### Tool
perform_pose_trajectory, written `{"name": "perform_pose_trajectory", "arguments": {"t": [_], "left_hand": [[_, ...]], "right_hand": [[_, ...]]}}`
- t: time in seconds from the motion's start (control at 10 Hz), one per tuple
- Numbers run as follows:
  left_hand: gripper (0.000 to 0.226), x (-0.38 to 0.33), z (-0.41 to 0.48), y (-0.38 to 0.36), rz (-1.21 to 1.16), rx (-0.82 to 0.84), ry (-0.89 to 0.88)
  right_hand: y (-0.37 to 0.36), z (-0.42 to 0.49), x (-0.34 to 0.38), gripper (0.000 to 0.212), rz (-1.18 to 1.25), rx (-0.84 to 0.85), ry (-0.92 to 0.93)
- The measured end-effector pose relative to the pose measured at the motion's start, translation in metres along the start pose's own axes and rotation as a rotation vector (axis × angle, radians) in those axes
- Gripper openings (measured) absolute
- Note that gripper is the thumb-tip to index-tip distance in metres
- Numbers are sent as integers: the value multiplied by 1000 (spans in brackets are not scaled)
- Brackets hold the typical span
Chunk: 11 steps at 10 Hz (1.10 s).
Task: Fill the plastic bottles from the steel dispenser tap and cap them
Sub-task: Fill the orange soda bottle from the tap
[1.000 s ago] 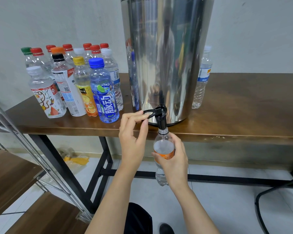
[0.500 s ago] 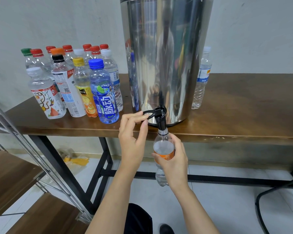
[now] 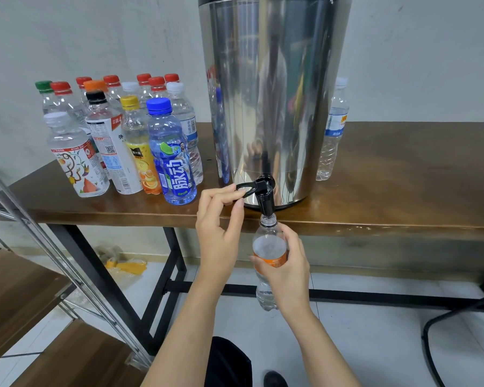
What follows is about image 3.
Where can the person's right hand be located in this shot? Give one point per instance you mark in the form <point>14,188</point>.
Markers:
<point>290,279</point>

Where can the person's left hand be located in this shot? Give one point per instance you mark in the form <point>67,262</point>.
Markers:
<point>218,242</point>

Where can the orange label black cap bottle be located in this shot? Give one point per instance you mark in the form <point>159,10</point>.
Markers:
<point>269,242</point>

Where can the blue cap plastic bottle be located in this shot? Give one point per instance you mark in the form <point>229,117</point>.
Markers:
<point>176,169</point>

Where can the white cap blue label bottle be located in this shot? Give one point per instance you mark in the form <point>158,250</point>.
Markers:
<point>188,129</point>

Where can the yellow label plastic bottle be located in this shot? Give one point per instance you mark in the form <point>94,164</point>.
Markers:
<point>139,153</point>

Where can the white patterned label plastic bottle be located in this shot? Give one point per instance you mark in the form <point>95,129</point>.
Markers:
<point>77,165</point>

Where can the slim blue label plastic bottle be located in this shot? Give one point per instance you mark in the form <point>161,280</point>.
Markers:
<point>335,125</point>

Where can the stainless steel water dispenser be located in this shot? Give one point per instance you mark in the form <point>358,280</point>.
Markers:
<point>270,84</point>

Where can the white-cap blue-label bottle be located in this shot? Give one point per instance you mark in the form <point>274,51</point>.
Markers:
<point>131,87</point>

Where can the green red label plastic bottle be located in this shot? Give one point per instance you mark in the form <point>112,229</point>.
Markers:
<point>144,78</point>

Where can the orange cap clear plastic bottle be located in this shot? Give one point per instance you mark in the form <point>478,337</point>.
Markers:
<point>95,86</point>

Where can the wooden metal shelf rack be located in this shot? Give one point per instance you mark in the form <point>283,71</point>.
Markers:
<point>12,306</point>

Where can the green label plastic water bottle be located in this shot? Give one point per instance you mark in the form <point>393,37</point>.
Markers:
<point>44,92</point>

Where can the person's right forearm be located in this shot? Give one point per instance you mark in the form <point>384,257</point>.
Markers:
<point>327,357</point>

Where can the person's left forearm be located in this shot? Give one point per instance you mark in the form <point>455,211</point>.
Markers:
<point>189,344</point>

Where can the person's black shoe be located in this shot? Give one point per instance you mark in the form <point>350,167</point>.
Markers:
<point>275,379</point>

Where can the person's black trouser leg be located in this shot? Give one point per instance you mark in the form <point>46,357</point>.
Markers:
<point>228,366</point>

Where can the yellow debris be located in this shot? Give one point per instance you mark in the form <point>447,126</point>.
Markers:
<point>127,268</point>

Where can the black metal table frame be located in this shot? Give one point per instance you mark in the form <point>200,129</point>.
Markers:
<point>363,296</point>

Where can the wooden stool with black frame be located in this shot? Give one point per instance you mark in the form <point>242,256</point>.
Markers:
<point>464,322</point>

